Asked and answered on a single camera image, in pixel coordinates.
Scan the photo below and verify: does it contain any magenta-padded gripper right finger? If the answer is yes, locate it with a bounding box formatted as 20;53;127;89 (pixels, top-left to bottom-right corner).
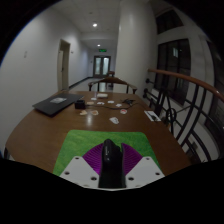
121;142;166;190

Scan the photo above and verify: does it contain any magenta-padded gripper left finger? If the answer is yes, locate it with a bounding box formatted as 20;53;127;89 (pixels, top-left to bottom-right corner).
59;143;105;189

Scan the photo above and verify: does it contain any black computer mouse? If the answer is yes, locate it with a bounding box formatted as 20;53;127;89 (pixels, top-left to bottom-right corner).
98;138;127;190

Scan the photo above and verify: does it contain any green mouse pad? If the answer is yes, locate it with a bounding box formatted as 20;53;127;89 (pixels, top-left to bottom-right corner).
52;129;161;177

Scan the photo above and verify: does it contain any white printed leaflet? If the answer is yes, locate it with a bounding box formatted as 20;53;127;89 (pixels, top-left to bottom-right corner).
143;110;162;122

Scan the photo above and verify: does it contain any small black box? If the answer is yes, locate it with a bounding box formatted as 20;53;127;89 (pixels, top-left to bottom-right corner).
74;98;86;110

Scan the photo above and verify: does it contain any black flat board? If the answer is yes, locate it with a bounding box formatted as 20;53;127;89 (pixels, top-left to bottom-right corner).
32;92;85;118

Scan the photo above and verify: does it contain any wooden armchair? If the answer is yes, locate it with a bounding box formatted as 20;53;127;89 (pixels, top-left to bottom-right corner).
87;76;139;95

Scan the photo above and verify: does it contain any wooden-topped metal railing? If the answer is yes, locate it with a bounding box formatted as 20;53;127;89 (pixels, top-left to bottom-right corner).
142;68;224;165

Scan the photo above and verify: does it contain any tall dark framed window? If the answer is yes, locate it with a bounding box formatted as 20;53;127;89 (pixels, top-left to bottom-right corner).
154;38;192;106

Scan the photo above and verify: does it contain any glass double door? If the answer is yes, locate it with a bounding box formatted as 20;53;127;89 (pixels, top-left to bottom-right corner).
92;55;112;79

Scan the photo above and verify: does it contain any beige side door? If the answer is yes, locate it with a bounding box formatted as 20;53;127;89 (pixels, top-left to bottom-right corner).
56;38;72;92

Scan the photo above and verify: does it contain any black cable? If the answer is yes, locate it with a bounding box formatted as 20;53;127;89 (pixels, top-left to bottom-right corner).
99;98;138;110

